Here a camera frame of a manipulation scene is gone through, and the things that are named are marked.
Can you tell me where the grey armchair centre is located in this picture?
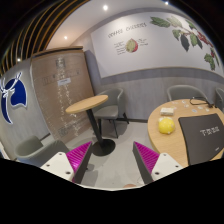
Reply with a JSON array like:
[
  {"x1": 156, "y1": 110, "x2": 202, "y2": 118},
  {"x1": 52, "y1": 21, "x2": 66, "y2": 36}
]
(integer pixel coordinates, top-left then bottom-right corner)
[{"x1": 93, "y1": 88, "x2": 128, "y2": 132}]

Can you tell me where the coffee cherry wall poster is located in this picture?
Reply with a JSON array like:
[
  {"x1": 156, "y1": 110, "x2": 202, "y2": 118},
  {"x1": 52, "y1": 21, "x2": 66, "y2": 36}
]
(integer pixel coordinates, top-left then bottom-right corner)
[{"x1": 91, "y1": 12, "x2": 224, "y2": 78}]

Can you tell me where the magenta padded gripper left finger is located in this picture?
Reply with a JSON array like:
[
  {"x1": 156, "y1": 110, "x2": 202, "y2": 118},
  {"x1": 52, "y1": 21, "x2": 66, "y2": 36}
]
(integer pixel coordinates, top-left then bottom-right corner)
[{"x1": 40, "y1": 140, "x2": 93, "y2": 185}]

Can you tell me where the white small box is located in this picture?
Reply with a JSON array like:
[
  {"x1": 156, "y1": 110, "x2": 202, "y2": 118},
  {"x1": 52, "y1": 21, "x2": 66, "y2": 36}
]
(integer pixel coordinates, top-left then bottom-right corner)
[{"x1": 160, "y1": 107, "x2": 174, "y2": 116}]

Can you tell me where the blue deer logo sign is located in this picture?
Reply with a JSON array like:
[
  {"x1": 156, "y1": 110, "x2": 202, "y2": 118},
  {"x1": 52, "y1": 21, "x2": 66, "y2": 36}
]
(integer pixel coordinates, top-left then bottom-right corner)
[{"x1": 0, "y1": 72, "x2": 27, "y2": 124}]

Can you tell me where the black cable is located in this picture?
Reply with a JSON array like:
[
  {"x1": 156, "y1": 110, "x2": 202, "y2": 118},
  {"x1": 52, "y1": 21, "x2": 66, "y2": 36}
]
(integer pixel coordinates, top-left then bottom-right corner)
[{"x1": 189, "y1": 96, "x2": 216, "y2": 109}]

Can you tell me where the small round pedestal table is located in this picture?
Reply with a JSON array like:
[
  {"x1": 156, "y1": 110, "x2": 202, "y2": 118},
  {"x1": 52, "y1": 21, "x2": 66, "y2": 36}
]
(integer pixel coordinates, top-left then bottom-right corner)
[{"x1": 66, "y1": 95, "x2": 115, "y2": 156}]

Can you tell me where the round wooden table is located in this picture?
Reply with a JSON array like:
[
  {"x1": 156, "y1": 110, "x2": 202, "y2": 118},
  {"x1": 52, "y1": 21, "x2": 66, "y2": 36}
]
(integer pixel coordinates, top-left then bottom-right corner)
[{"x1": 148, "y1": 99, "x2": 224, "y2": 167}]

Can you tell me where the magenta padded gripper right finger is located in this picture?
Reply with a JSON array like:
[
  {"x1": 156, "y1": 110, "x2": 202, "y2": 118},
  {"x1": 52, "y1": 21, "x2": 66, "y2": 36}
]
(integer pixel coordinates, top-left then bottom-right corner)
[{"x1": 132, "y1": 140, "x2": 184, "y2": 185}]

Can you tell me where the black mouse pad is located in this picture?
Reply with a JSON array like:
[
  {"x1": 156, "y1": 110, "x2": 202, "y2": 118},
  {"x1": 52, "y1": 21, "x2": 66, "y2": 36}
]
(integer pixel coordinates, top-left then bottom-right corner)
[{"x1": 178, "y1": 114, "x2": 224, "y2": 165}]

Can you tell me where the beige wall panel board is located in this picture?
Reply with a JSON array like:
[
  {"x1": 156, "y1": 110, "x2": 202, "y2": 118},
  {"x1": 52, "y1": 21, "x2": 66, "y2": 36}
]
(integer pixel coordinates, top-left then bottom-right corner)
[{"x1": 31, "y1": 48, "x2": 94, "y2": 143}]

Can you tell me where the grey armchair left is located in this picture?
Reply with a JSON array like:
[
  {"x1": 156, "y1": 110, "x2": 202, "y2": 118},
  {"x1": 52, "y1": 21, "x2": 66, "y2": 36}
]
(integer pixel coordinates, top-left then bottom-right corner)
[{"x1": 15, "y1": 136, "x2": 69, "y2": 167}]

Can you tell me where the grey armchair right back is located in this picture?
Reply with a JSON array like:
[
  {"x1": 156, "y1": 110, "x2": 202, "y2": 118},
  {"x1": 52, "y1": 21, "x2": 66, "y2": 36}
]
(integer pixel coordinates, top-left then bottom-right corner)
[{"x1": 167, "y1": 85, "x2": 206, "y2": 101}]

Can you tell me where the grey armchair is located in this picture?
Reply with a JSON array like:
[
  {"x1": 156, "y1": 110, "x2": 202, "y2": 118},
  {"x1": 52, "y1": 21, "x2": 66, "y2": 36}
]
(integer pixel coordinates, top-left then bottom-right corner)
[
  {"x1": 167, "y1": 85, "x2": 206, "y2": 101},
  {"x1": 93, "y1": 88, "x2": 128, "y2": 132},
  {"x1": 15, "y1": 136, "x2": 69, "y2": 167}
]

